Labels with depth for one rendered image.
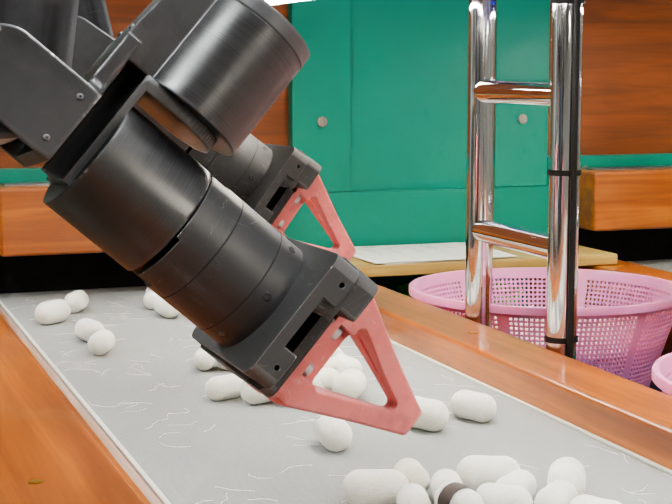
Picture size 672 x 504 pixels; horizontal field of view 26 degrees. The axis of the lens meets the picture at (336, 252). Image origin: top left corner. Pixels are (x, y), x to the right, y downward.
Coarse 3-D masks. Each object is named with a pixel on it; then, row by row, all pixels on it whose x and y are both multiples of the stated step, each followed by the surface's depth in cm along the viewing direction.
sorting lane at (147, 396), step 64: (128, 320) 139; (128, 384) 111; (192, 384) 111; (448, 384) 111; (128, 448) 92; (192, 448) 92; (256, 448) 92; (320, 448) 92; (384, 448) 92; (448, 448) 92; (512, 448) 92; (576, 448) 92
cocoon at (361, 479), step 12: (348, 480) 79; (360, 480) 79; (372, 480) 79; (384, 480) 79; (396, 480) 79; (408, 480) 80; (348, 492) 79; (360, 492) 79; (372, 492) 79; (384, 492) 79; (396, 492) 79
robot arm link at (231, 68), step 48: (192, 0) 63; (240, 0) 63; (0, 48) 58; (144, 48) 62; (192, 48) 63; (240, 48) 63; (288, 48) 64; (0, 96) 58; (48, 96) 59; (96, 96) 60; (192, 96) 62; (240, 96) 63; (48, 144) 59; (240, 144) 65
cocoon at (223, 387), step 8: (216, 376) 106; (224, 376) 106; (232, 376) 106; (208, 384) 105; (216, 384) 105; (224, 384) 105; (232, 384) 105; (240, 384) 106; (208, 392) 105; (216, 392) 105; (224, 392) 105; (232, 392) 106; (216, 400) 105
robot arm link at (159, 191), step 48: (144, 96) 64; (96, 144) 62; (144, 144) 62; (192, 144) 66; (48, 192) 64; (96, 192) 61; (144, 192) 62; (192, 192) 63; (96, 240) 63; (144, 240) 62
